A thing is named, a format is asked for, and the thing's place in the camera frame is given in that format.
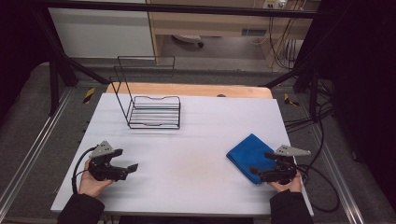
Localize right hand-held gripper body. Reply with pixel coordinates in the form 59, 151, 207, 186
262, 145, 312, 185

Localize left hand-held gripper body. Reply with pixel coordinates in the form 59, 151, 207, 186
88, 140, 129, 182

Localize blue towel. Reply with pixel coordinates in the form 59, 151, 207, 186
226, 133, 281, 186

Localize black wire rack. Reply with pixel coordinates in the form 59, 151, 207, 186
108, 55, 182, 130

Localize person's right hand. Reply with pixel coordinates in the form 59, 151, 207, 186
269, 172, 303, 193

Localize person's left hand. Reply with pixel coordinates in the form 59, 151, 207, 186
78, 161, 115, 198

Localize white table cover board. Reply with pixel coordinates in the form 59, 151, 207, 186
50, 92, 314, 217

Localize yellow black tape marker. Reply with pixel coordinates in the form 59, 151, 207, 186
283, 92, 300, 107
82, 87, 96, 105

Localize white cabinet panel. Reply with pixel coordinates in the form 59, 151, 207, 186
48, 7, 156, 60

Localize white chair base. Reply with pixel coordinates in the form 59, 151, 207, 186
172, 34, 205, 49

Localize white power strip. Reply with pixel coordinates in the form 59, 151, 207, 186
262, 0, 288, 9

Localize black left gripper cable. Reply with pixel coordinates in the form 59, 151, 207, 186
71, 146, 98, 195

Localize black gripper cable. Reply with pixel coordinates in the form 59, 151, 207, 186
295, 163, 341, 214
71, 146, 98, 195

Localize black floor cables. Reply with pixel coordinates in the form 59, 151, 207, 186
284, 77, 335, 133

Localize aluminium floor rail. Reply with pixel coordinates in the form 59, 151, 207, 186
0, 88, 74, 213
306, 124, 365, 224

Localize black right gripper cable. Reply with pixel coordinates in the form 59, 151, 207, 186
295, 163, 341, 214

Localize black metal frame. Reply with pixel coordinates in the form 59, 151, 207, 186
31, 0, 335, 122

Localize bundle of desk cables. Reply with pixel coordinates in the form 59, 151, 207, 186
269, 15, 307, 71

